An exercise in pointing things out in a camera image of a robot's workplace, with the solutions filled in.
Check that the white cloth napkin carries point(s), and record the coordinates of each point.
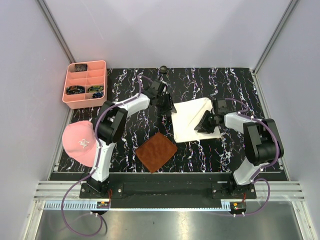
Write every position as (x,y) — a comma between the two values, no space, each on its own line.
(189,114)

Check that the pink baseball cap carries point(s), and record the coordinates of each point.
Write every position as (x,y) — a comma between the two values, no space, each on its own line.
(79,142)

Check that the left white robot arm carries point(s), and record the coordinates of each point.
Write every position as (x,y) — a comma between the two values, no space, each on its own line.
(110,125)

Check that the black spoon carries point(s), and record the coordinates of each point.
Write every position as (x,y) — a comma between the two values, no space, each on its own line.
(163,70)

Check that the pink divided organizer tray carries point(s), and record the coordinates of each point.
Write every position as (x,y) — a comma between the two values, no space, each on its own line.
(85,85)

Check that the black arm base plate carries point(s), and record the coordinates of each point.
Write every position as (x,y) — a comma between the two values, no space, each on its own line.
(166,191)

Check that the brown folded cloth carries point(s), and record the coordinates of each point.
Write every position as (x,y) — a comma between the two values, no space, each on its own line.
(156,152)

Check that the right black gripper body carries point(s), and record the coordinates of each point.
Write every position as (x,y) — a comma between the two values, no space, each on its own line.
(209,123)

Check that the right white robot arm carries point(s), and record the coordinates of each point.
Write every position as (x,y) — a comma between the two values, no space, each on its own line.
(262,142)

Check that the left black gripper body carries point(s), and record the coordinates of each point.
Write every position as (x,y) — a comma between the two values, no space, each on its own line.
(162,103)

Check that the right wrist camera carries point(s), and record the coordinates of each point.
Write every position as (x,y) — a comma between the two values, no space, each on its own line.
(220,106)

